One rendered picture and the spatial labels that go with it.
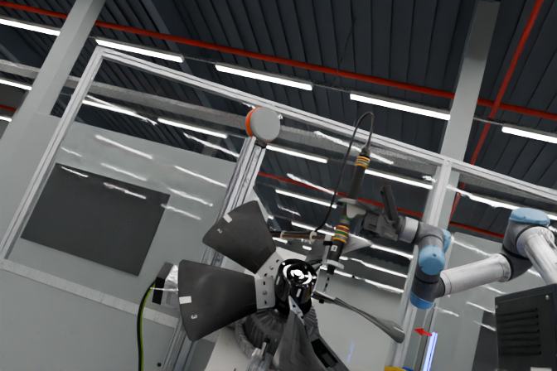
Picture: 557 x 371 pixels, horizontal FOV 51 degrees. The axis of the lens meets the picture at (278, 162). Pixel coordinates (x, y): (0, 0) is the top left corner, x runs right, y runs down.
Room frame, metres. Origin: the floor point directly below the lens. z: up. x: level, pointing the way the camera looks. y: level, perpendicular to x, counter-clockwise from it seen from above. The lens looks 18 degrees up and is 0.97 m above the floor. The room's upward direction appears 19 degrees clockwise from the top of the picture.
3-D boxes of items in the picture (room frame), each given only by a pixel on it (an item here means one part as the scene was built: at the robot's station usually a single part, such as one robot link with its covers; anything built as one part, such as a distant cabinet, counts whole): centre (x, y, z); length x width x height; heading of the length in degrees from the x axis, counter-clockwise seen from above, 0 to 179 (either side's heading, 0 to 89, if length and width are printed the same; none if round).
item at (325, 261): (1.78, -0.25, 1.33); 0.09 x 0.07 x 0.10; 32
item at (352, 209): (1.74, -0.26, 1.47); 0.09 x 0.03 x 0.06; 97
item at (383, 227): (1.77, -0.37, 1.46); 0.12 x 0.08 x 0.09; 87
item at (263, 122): (2.38, 0.12, 1.88); 0.17 x 0.15 x 0.16; 87
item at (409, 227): (1.76, -0.45, 1.47); 0.08 x 0.05 x 0.08; 177
